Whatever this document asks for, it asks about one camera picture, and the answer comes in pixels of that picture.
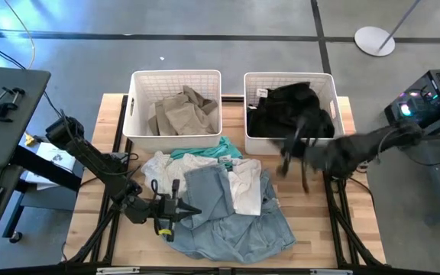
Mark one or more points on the yellow connector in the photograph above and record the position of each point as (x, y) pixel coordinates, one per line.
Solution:
(29, 139)

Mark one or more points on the white plastic laundry basket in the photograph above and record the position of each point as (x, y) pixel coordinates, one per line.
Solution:
(174, 80)
(260, 146)

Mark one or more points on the round white stand base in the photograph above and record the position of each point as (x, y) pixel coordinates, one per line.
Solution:
(369, 40)

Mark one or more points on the teal shirt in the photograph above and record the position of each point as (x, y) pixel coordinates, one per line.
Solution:
(220, 151)

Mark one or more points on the grey stand pole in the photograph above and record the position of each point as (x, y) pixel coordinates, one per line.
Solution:
(399, 24)

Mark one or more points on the yellow gripper tag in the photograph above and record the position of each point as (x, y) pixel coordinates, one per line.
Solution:
(164, 231)

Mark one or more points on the silver metal bracket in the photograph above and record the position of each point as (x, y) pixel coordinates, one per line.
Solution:
(117, 270)
(330, 272)

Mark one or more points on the black soft shirt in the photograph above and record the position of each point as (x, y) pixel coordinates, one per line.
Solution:
(288, 99)

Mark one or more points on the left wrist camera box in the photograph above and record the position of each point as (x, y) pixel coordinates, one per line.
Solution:
(175, 188)

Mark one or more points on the grey desk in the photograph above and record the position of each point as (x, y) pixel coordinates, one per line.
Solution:
(6, 126)

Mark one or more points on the white crumpled garment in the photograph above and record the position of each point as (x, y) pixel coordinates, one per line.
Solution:
(159, 170)

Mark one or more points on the beige khaki garment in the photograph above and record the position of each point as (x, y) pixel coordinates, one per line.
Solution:
(185, 114)

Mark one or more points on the white printed paper sheet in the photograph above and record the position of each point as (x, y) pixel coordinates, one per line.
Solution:
(57, 160)

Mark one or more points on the black clamp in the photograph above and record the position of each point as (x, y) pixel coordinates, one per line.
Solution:
(2, 109)

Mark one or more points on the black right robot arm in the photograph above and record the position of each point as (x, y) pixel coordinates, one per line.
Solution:
(357, 151)

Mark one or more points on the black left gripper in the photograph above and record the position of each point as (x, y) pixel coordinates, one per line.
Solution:
(166, 210)

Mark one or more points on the black frame rail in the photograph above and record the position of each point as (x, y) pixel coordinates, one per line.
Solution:
(204, 270)
(231, 98)

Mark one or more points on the cream white shirt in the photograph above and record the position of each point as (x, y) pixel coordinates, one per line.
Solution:
(244, 187)

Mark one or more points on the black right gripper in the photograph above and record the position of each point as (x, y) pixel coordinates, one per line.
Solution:
(311, 154)

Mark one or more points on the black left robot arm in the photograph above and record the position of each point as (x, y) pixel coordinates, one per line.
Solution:
(98, 164)

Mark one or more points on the black desk caster wheel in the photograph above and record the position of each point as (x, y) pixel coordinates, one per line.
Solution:
(15, 237)

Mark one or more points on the black desk leg frame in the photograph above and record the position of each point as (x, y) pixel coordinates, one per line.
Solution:
(44, 170)

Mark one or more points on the light blue jeans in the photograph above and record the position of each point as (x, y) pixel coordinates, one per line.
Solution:
(224, 233)

